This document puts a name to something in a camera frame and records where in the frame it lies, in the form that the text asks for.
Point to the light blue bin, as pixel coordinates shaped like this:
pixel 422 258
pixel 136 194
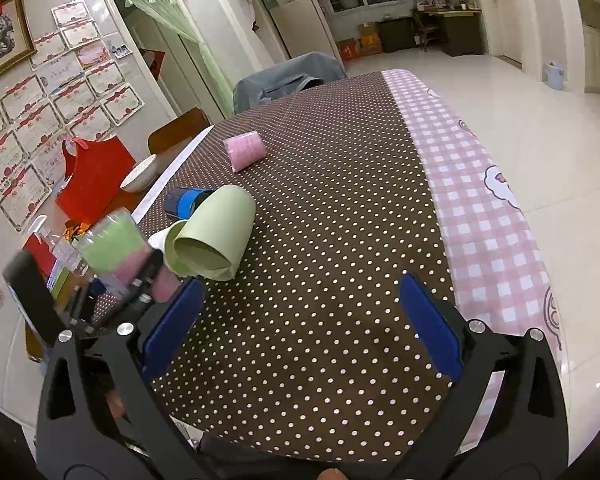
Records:
pixel 555 76

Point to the white refrigerator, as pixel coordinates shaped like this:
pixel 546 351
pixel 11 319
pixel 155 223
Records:
pixel 300 20

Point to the wooden desk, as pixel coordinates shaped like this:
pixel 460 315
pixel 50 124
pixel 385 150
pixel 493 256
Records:
pixel 462 30

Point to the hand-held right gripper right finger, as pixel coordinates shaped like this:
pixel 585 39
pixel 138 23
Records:
pixel 430 330

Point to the white cloth strip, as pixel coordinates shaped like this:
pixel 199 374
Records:
pixel 172 167

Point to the red diamond door sticker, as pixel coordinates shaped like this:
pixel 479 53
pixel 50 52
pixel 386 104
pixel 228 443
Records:
pixel 153 61

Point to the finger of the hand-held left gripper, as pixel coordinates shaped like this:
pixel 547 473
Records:
pixel 147 274

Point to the grey covered chair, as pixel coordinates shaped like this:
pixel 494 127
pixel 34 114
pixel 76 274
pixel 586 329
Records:
pixel 285 77

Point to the gold framed picture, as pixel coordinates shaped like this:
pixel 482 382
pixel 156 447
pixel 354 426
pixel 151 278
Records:
pixel 2 42

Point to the pink checked tablecloth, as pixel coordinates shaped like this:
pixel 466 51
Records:
pixel 472 210

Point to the green lace curtain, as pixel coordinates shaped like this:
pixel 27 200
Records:
pixel 180 25

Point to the yellow cardboard box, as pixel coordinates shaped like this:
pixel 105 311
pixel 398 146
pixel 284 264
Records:
pixel 370 42

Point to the wall of award certificates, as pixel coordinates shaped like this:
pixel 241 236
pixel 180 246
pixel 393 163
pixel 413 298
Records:
pixel 55 105

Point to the clear cup green pink filling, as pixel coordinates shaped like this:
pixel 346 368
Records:
pixel 117 247

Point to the dark wooden chair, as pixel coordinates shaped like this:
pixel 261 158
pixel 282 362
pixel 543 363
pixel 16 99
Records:
pixel 427 32

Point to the red cardboard box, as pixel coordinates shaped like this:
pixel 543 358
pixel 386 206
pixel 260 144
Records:
pixel 349 51

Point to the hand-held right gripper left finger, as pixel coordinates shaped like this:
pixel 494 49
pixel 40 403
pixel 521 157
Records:
pixel 172 327

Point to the red paper bag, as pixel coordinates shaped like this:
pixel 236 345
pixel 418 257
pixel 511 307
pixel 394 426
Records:
pixel 95 175

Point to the white bowl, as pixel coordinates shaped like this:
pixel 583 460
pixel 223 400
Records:
pixel 139 174

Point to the light green cup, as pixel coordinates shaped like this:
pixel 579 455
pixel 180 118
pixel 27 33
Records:
pixel 212 232

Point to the dark cabinet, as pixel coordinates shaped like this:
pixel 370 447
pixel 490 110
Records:
pixel 395 35

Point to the brown dotted tablecloth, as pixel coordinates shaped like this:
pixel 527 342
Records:
pixel 320 220

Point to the clear plastic bottle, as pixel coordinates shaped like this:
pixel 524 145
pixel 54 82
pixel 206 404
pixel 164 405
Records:
pixel 65 252

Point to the dark blue cup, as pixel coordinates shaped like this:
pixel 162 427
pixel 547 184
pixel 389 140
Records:
pixel 182 201

